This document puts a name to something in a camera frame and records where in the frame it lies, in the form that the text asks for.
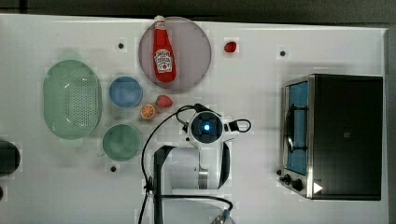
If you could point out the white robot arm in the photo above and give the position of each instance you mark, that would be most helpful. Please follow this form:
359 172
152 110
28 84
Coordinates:
179 173

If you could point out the green mug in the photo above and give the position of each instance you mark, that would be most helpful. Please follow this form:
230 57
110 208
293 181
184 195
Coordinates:
121 142

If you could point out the red toy strawberry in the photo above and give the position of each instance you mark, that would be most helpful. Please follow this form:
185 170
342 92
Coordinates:
163 101

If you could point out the orange slice toy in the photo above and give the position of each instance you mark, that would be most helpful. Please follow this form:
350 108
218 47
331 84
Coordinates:
148 111

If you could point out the red ketchup bottle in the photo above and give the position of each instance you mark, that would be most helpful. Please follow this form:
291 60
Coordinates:
163 55

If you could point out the round grey plate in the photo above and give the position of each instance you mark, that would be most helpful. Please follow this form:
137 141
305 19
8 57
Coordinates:
192 52

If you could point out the small red toy fruit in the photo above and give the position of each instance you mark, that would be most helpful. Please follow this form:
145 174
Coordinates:
230 47

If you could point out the blue cup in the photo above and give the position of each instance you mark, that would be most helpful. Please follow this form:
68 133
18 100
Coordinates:
125 92

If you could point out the green plastic colander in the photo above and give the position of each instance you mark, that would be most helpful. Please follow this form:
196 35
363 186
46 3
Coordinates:
72 97

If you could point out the silver toaster oven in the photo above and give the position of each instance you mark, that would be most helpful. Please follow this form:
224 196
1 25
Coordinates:
332 137

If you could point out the dark round container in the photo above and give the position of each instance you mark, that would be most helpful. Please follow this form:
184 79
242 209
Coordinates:
10 158

